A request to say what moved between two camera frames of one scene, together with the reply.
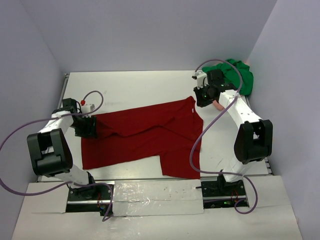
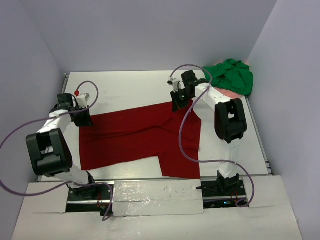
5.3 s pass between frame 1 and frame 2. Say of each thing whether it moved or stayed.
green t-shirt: stayed
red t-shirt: stayed
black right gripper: moved
